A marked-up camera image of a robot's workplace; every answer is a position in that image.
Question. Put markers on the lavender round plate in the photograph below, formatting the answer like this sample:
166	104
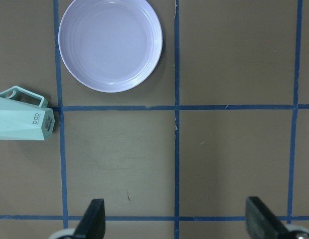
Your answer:
110	45

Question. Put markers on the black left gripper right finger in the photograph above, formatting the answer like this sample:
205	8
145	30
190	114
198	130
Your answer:
261	223

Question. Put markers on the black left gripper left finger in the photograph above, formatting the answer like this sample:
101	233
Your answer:
92	224

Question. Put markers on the mint green faceted cup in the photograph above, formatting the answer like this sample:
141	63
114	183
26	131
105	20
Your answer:
24	121

